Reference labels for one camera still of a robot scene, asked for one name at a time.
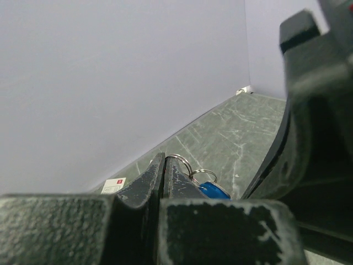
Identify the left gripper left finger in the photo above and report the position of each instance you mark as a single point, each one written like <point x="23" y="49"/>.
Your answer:
<point x="84" y="228"/>

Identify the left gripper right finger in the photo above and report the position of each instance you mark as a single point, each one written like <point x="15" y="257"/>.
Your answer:
<point x="194" y="229"/>

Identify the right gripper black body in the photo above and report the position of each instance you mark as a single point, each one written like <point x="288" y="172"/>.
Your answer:
<point x="309" y="165"/>

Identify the blue key tag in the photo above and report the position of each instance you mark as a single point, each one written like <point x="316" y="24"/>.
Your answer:
<point x="213" y="190"/>

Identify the silver keyring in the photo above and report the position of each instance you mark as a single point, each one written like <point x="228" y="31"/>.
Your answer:
<point x="190" y="172"/>

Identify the white green staple box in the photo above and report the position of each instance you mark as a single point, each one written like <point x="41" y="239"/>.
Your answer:
<point x="112" y="186"/>

